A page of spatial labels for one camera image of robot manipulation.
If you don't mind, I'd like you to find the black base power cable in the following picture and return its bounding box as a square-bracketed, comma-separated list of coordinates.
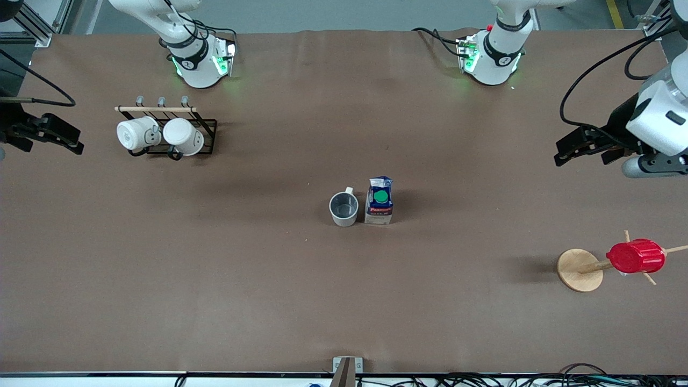
[413, 27, 464, 58]

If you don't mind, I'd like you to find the blue milk carton green cap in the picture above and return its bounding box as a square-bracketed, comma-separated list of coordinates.
[364, 176, 394, 225]

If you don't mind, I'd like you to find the aluminium frame profile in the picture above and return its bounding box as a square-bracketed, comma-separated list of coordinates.
[0, 0, 74, 48]

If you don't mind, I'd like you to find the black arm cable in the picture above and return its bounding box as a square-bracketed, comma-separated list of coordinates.
[559, 26, 680, 141]
[0, 48, 76, 107]

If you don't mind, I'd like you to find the wooden cup tree stand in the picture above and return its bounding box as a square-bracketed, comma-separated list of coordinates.
[557, 230, 688, 293]

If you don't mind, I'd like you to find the black looped floor cable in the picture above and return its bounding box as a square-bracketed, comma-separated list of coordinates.
[559, 363, 609, 378]

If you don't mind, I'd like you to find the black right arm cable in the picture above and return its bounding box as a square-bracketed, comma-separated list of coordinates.
[0, 48, 76, 107]

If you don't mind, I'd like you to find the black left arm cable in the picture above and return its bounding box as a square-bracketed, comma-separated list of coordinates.
[559, 26, 680, 141]

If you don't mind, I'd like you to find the white mug with dark handle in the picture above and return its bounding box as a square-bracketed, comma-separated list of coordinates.
[117, 116, 162, 152]
[162, 118, 205, 157]

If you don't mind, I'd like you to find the white mug with grey inside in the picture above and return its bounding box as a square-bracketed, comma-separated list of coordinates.
[329, 187, 360, 227]

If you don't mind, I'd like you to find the black wire mug rack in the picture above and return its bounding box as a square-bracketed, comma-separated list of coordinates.
[114, 96, 218, 161]

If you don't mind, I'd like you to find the red plastic cup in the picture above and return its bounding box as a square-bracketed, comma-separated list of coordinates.
[606, 239, 666, 274]

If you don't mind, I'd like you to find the brown table cover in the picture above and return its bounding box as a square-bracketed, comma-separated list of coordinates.
[0, 30, 688, 375]

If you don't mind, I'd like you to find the metal bracket with wooden post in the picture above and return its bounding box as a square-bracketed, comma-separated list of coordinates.
[333, 356, 363, 387]

